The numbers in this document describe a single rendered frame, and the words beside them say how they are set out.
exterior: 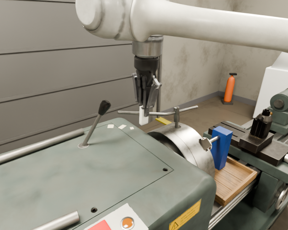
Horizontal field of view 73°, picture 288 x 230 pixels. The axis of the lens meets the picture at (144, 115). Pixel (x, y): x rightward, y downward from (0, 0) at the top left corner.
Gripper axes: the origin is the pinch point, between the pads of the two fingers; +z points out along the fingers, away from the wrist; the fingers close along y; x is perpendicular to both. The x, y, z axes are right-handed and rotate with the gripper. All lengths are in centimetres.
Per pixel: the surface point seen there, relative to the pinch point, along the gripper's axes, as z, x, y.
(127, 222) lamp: 4.6, 24.3, -26.5
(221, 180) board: 43, -40, -16
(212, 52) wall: 43, -330, 195
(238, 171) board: 43, -53, -18
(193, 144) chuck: 10.3, -13.2, -13.0
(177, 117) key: 4.1, -14.2, -2.9
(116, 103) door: 92, -92, 179
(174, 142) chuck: 9.0, -7.0, -9.5
